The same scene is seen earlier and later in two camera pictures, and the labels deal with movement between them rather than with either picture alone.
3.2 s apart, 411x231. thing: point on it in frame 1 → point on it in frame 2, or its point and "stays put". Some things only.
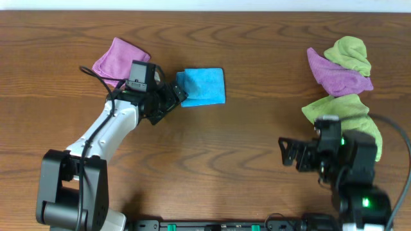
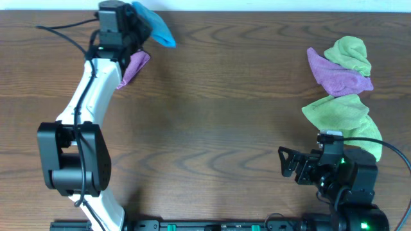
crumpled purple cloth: x=337 y=80 stays put
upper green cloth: x=350 y=51 stays put
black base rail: x=235 y=225 stays put
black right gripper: x=307 y=149 → x=308 y=162
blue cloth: x=203 y=86 → x=160 y=33
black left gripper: x=172 y=101 → x=139 y=27
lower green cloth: x=353 y=113 stays put
